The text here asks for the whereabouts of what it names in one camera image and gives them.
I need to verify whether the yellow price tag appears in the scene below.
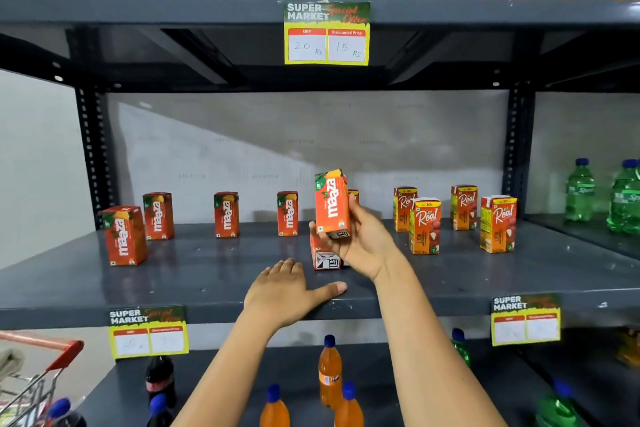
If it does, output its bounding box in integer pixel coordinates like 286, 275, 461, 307
108, 306, 190, 360
491, 294, 562, 347
283, 0, 371, 66

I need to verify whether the person's left forearm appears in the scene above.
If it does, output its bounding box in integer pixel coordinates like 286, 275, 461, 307
172, 309, 297, 427

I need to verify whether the orange soda bottle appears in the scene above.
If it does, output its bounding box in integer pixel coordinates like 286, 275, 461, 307
318, 335, 344, 410
259, 384, 291, 427
334, 382, 365, 427

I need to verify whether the grey metal shelf rack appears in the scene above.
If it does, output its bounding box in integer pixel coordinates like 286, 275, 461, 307
520, 211, 640, 427
0, 0, 640, 427

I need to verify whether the person's right hand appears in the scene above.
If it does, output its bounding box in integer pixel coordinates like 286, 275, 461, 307
309, 191, 401, 283

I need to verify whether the beige cloth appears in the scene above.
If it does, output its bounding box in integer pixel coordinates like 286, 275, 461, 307
0, 348, 26, 383

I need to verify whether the shopping cart with red handle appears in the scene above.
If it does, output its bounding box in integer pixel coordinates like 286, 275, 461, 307
0, 332, 85, 427

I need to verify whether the person's left hand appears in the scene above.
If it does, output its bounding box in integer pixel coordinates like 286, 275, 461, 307
243, 258, 348, 330

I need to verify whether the person's right forearm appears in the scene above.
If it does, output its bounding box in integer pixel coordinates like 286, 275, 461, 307
372, 251, 508, 427

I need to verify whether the red mango juice carton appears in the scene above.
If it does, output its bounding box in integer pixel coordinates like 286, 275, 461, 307
310, 233, 347, 271
314, 169, 353, 241
277, 191, 300, 237
101, 206, 149, 267
142, 192, 175, 241
214, 192, 240, 239

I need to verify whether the orange packet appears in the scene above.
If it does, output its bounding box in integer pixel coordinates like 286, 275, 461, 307
617, 327, 640, 368

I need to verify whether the green soda bottle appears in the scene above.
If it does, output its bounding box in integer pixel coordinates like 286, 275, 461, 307
451, 328, 472, 369
536, 379, 582, 427
606, 159, 640, 235
565, 158, 597, 223

